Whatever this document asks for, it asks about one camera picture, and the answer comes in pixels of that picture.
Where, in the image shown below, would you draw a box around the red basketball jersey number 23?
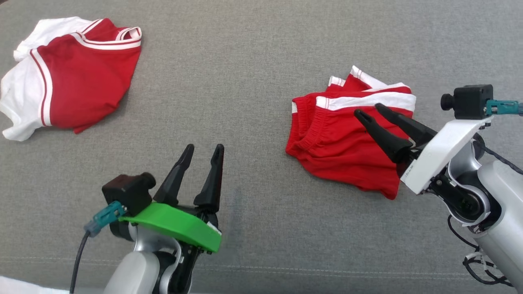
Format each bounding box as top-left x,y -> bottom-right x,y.
0,16 -> 143,142

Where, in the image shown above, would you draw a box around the red shorts with white stripes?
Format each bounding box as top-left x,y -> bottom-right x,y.
285,65 -> 417,200

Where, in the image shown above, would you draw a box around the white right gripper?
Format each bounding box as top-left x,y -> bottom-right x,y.
354,103 -> 493,195

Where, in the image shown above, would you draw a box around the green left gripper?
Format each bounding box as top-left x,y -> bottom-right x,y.
118,144 -> 225,253

